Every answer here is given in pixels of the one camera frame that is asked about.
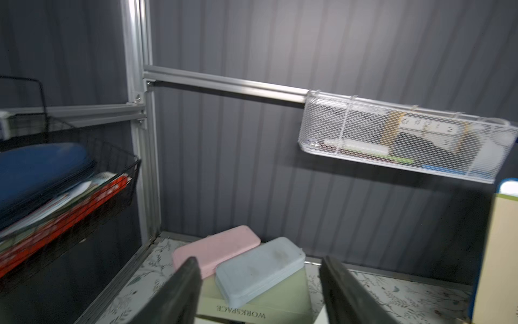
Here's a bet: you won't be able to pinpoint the red folder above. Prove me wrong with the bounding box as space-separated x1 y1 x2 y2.
1 172 132 277

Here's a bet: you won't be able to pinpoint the pink pencil case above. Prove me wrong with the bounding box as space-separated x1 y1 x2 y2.
171 225 261 279

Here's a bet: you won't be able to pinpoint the grey-blue pencil case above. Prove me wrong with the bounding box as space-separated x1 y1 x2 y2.
215 237 306 309

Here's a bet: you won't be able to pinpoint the navy blue case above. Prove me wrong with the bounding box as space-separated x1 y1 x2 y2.
1 143 97 229

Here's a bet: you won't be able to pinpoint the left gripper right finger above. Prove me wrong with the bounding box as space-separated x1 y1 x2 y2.
319 256 396 324

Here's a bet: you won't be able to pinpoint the blue-framed whiteboard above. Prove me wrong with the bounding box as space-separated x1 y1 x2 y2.
468 177 518 321

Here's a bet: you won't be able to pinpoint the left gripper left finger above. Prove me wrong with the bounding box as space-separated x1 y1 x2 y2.
130 256 202 324

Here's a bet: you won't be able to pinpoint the black wire side basket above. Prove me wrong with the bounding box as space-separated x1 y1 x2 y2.
1 75 141 296

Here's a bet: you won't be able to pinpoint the green book box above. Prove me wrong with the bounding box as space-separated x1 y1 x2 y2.
197 269 313 323

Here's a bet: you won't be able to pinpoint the white wire wall basket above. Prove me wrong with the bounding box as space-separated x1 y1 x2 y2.
298 90 517 184

